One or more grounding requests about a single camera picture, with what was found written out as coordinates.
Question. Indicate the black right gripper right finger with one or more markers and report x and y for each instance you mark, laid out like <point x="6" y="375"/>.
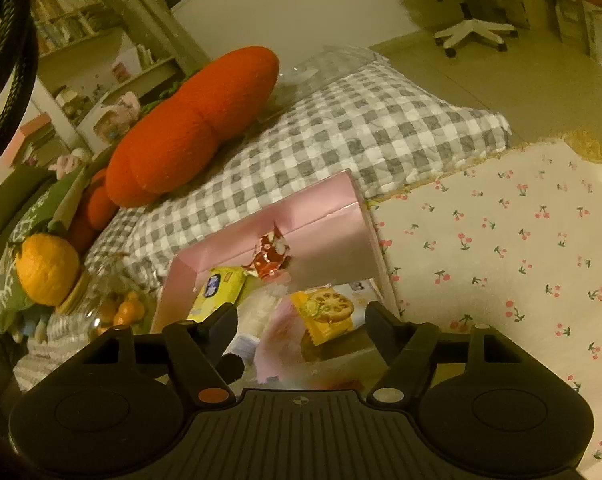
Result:
<point x="407" y="349"/>

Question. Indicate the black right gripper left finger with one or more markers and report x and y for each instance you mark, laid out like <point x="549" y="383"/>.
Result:
<point x="195" y="350"/>

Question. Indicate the white monkey biscuit packet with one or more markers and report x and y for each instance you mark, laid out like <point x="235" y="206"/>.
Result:
<point x="254" y="314"/>

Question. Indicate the yellow snack packet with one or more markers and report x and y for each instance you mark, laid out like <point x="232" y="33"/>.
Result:
<point x="224" y="284"/>

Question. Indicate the pink wafer snack packet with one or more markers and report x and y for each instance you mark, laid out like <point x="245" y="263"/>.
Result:
<point x="285" y="352"/>

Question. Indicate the jam biscuit packet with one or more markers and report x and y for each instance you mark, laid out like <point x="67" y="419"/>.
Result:
<point x="331" y="311"/>

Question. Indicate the red snack packet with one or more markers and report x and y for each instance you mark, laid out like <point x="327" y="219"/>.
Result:
<point x="270" y="255"/>

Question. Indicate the glass jar with kumquats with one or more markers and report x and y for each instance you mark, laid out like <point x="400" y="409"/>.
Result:
<point x="121" y="291"/>

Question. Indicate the pink silver cardboard box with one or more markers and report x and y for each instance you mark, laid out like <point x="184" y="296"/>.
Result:
<point x="332" y="240"/>

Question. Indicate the cherry print tablecloth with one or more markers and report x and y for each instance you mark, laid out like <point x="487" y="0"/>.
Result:
<point x="514" y="242"/>

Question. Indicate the small red pumpkin cushion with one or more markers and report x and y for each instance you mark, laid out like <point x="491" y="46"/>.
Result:
<point x="94" y="213"/>

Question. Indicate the orange fruit jar lid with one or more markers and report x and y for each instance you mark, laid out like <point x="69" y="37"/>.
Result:
<point x="50" y="273"/>

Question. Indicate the green patterned pillow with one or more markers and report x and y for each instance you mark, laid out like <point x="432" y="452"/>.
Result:
<point x="51" y="212"/>

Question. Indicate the large red pumpkin cushion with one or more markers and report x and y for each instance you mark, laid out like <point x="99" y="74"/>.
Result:
<point x="169" y="146"/>

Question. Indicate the grey checkered quilt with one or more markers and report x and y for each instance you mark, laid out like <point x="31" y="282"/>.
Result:
<point x="377" y="124"/>

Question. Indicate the white bookshelf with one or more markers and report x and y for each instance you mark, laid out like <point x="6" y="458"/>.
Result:
<point x="91" y="53"/>

